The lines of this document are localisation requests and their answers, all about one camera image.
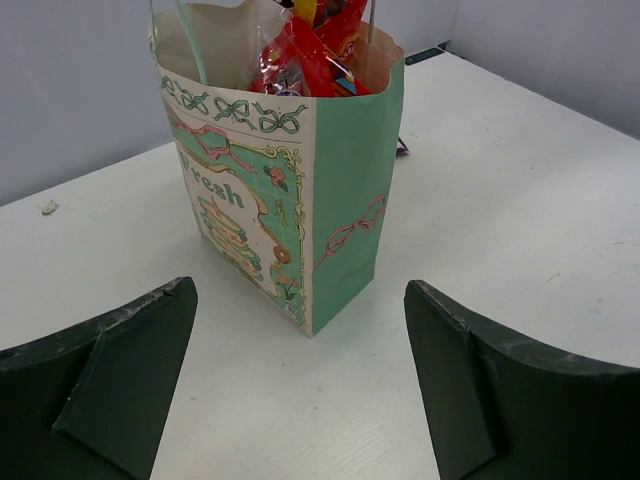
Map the small white scrap on table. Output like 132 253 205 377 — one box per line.
41 200 60 217

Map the red cookie snack bag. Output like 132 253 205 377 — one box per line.
249 1 371 98

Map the green white paper bag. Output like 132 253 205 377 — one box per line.
149 1 404 336

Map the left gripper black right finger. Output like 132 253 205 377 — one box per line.
404 280 639 479

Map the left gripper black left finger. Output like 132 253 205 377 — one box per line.
1 277 198 479

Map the yellow bar wrapper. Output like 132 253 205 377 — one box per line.
293 0 318 26

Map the blue label right corner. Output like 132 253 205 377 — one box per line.
405 46 446 66

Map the brown bar wrapper far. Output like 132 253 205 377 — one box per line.
396 138 409 158

